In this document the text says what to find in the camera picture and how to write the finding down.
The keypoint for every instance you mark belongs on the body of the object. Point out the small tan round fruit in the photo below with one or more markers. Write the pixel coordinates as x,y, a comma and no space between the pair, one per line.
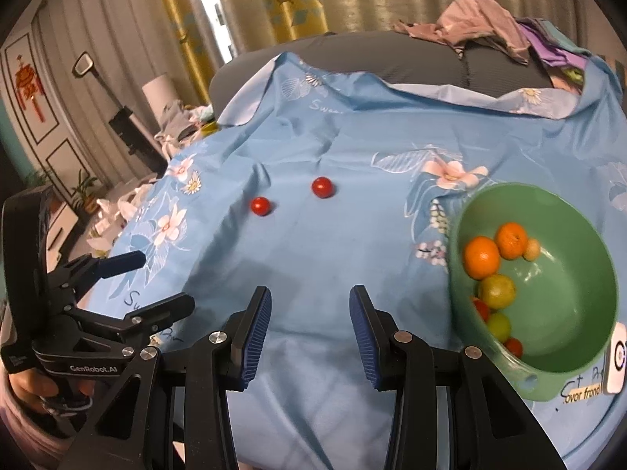
532,249

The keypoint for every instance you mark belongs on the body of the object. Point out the black upright vacuum cleaner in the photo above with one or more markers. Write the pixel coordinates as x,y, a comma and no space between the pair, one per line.
130,132

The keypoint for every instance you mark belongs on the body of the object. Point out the person's left hand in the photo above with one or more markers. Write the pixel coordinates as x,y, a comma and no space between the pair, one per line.
29,389

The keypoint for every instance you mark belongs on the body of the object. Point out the purple clothes pile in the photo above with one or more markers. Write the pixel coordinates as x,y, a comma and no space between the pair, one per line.
553,46

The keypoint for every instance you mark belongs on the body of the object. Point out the white device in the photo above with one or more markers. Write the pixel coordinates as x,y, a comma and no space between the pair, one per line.
616,357

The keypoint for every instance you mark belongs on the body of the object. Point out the white cylinder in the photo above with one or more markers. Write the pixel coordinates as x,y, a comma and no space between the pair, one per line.
159,90

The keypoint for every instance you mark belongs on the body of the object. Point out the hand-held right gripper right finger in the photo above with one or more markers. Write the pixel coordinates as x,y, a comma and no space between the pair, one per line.
365,338

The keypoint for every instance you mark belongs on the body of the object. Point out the person's left forearm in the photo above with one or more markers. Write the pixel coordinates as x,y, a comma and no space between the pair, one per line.
24,431

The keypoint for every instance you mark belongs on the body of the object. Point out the grey sofa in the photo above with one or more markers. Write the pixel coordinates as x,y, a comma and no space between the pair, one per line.
416,58

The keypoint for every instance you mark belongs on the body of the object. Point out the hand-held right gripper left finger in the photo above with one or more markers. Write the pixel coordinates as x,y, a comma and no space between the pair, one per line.
257,333

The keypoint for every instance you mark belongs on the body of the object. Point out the green plum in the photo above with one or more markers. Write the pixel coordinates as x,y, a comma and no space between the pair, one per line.
498,327
496,291

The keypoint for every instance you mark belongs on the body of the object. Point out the orange tangerine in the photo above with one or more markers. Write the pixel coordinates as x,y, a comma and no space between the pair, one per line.
512,240
482,257

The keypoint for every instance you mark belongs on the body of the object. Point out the white crumpled cloths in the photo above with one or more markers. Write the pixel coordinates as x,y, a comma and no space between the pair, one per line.
112,210

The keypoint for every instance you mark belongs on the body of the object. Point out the potted green plant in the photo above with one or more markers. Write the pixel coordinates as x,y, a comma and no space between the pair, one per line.
87,188

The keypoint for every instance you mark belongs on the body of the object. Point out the red cherry tomato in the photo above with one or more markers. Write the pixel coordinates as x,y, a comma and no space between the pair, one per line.
513,346
260,205
322,187
481,310

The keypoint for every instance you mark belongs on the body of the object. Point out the red knot wall ornament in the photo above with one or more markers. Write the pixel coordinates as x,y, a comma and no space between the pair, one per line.
28,85

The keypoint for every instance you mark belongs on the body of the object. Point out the pink cloth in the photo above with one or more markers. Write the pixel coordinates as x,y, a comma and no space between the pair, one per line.
470,19

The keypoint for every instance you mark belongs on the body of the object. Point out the green plastic bowl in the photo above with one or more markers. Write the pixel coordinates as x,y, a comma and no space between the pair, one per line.
563,303

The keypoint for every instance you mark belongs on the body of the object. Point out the blue floral bed sheet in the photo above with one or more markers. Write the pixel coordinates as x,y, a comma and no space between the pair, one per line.
318,254

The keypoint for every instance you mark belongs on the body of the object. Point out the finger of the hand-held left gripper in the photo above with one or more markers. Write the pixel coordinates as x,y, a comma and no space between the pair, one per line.
122,262
166,306

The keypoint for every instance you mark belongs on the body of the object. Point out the grey cloth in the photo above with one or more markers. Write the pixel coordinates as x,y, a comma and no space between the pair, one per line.
174,117

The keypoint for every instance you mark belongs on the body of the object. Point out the yellow patterned curtain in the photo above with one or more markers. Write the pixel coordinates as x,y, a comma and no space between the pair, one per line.
294,0
188,19

